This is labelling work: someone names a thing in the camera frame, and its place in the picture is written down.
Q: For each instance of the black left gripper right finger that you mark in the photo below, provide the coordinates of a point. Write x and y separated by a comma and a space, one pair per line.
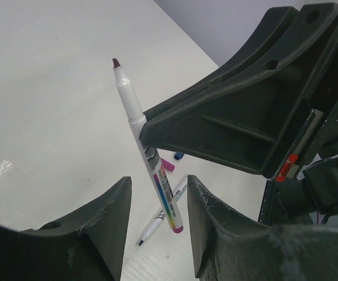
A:
227, 245

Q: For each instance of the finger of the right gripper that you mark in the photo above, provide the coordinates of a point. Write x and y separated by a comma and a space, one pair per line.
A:
271, 27
250, 119

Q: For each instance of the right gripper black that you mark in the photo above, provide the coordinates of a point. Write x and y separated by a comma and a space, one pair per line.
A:
308, 179

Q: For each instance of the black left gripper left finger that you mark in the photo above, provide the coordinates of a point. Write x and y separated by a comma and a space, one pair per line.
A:
86, 244

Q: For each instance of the blue pen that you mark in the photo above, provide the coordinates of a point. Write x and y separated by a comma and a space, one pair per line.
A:
160, 216

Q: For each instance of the blue pen cap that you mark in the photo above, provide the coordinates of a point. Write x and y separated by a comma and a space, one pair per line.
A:
178, 155

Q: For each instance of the purple pen cap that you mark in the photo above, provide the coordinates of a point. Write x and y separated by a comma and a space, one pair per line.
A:
167, 165

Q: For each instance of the purple pen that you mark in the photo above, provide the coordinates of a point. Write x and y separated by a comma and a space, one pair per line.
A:
150, 155

